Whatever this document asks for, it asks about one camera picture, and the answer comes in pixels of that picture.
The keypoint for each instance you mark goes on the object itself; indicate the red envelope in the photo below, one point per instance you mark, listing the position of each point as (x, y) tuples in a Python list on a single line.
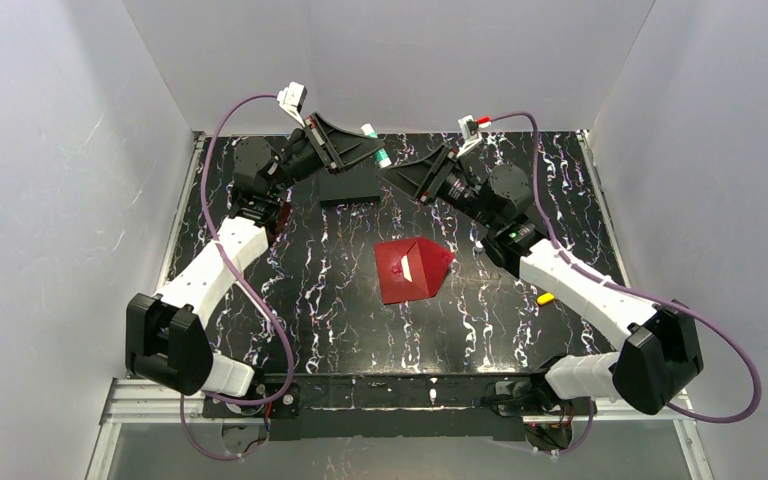
[(429, 265)]

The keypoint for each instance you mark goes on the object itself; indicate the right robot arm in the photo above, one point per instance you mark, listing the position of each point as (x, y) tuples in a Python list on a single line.
[(656, 350)]

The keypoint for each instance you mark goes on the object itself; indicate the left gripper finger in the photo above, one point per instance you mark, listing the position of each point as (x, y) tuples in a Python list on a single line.
[(350, 150), (315, 119)]

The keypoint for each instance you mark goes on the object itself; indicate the black rectangular block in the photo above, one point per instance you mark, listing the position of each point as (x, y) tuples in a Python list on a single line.
[(355, 186)]

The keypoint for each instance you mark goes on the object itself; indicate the aluminium rail frame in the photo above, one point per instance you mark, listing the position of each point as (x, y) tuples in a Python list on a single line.
[(167, 435)]

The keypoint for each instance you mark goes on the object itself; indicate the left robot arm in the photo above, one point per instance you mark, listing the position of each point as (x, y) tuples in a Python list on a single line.
[(166, 340)]

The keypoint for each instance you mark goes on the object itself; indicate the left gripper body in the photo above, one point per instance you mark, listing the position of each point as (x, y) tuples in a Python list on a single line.
[(321, 144)]

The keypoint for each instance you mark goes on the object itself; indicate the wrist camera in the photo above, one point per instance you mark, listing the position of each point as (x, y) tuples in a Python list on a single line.
[(291, 99), (470, 128)]

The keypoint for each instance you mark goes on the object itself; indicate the yellow handled screwdriver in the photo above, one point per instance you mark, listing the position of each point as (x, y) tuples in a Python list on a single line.
[(545, 299)]

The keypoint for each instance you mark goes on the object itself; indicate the cream paper letter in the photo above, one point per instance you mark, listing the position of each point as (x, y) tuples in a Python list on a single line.
[(405, 268)]

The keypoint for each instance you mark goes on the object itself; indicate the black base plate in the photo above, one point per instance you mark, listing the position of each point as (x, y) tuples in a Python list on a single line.
[(498, 406)]

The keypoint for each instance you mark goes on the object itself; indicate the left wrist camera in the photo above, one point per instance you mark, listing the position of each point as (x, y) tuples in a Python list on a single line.
[(291, 99)]

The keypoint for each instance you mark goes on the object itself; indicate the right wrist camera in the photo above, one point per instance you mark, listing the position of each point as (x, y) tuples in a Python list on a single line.
[(470, 128)]

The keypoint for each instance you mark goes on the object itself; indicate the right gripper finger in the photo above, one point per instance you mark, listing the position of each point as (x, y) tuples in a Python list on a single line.
[(403, 177), (431, 171)]

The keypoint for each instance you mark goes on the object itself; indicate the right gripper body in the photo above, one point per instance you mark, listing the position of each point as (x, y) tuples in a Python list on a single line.
[(438, 178)]

